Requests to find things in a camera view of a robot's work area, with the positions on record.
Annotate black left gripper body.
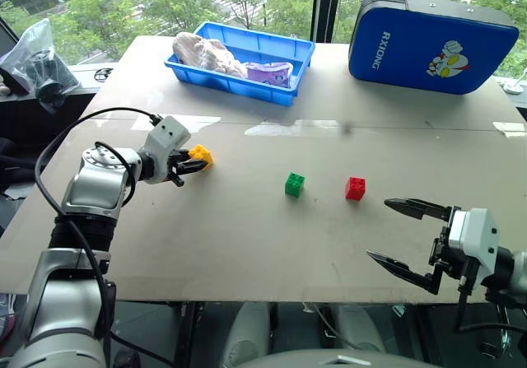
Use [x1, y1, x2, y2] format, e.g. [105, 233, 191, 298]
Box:
[166, 148, 186, 188]

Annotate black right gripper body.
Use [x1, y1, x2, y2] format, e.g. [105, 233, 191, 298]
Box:
[427, 205, 471, 282]

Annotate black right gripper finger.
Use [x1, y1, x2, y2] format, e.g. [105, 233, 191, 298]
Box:
[365, 249, 445, 296]
[383, 197, 453, 222]

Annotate yellow toy brick cube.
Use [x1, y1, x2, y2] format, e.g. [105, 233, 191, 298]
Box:
[188, 143, 215, 171]

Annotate red toy brick cube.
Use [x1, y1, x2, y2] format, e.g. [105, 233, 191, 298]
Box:
[344, 176, 367, 202]

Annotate grey rounded robot leg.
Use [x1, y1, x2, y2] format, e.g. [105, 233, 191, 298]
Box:
[332, 304, 387, 353]
[221, 301, 272, 367]

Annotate green toy brick cube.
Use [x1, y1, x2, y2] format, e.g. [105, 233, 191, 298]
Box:
[284, 171, 306, 198]

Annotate purple plastic packet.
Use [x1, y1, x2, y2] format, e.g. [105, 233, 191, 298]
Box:
[245, 61, 295, 90]

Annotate blue plastic bin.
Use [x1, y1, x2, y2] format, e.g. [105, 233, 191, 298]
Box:
[163, 21, 316, 107]

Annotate blue RXIONG carry case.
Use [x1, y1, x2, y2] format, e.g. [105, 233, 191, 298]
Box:
[347, 0, 520, 96]

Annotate clear plastic bag black parts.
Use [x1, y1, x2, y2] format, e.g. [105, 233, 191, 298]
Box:
[0, 17, 82, 115]

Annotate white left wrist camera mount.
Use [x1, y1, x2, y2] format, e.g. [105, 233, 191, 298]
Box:
[143, 115, 193, 185]

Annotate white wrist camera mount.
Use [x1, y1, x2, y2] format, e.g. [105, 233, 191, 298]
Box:
[143, 115, 193, 185]
[447, 207, 501, 291]

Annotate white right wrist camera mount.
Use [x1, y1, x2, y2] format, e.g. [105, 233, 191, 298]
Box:
[447, 207, 501, 291]

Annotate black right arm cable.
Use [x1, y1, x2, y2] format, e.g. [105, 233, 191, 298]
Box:
[452, 269, 527, 336]

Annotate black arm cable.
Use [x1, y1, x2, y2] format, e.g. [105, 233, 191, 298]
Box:
[452, 269, 527, 336]
[34, 107, 166, 341]

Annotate thin white cable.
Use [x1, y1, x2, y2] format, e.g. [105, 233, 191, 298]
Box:
[302, 301, 360, 351]

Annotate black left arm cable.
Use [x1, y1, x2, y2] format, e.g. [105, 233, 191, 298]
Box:
[34, 107, 166, 341]

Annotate white round base with cable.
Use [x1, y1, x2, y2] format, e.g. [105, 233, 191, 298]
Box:
[502, 66, 527, 95]

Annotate black window frame post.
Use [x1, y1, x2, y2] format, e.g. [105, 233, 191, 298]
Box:
[311, 0, 343, 44]

